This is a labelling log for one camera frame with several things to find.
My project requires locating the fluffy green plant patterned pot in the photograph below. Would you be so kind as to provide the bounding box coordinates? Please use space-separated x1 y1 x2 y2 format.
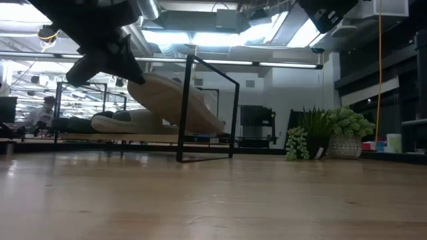
325 105 377 160

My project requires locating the black monitor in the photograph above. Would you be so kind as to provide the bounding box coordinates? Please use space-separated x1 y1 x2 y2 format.
0 96 18 123

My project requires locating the white slide sandal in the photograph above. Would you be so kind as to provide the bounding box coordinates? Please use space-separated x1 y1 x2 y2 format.
90 108 181 135
126 72 227 135

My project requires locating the dark leaning panel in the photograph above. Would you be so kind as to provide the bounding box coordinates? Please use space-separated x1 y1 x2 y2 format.
284 109 313 149

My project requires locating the grey ceiling box unit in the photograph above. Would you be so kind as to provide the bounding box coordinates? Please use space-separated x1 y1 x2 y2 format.
216 9 238 30

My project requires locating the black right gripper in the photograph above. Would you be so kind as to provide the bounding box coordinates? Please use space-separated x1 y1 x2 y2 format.
296 0 360 34

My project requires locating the long ceiling light bar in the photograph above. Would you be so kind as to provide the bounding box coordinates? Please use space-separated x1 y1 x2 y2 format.
0 50 324 70

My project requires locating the black monitor cart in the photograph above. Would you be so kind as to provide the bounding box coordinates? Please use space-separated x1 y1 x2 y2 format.
239 105 278 149

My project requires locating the black background station frame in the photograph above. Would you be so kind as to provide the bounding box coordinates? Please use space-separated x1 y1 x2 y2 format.
196 86 221 134
52 81 131 157

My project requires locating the person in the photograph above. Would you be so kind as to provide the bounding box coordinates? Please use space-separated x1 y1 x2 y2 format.
23 95 57 129

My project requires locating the black frame wooden shelf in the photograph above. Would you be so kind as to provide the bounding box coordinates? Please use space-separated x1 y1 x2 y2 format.
58 53 241 164

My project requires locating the yellow hanging cable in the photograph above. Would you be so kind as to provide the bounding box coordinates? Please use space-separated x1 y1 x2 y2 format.
374 0 383 144

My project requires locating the dark box grey top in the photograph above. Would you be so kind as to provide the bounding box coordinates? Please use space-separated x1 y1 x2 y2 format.
401 119 427 153

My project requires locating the yellow ceiling cable reel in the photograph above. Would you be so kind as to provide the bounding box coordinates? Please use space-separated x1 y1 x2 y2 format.
37 25 61 45

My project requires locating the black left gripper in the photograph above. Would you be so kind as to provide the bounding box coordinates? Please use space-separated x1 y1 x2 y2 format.
43 0 147 87

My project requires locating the dark vertical column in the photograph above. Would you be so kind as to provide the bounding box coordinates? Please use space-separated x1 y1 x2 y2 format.
414 29 427 121

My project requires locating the black table frame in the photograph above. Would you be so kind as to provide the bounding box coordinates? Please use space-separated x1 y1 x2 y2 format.
0 138 427 166

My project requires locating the white and green container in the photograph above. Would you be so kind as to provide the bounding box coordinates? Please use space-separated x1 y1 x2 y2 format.
386 133 403 154

